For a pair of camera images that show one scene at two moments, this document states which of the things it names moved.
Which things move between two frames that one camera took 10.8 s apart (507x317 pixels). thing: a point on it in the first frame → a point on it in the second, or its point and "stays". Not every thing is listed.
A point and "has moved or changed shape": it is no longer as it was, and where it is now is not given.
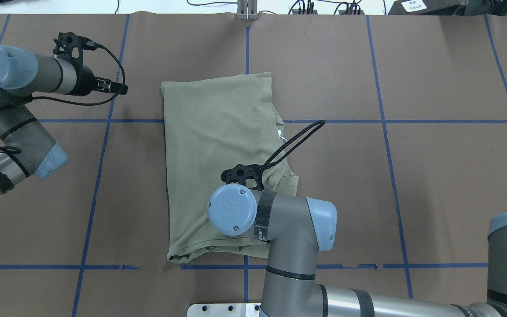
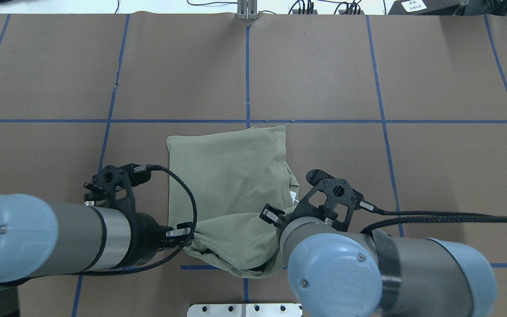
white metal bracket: x=225 y=310 stays
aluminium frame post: x=247 y=10 stays
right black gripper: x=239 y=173 → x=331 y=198
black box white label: x=428 y=7 stays
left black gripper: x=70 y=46 → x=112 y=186
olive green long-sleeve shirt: x=212 y=125 has moved or changed shape
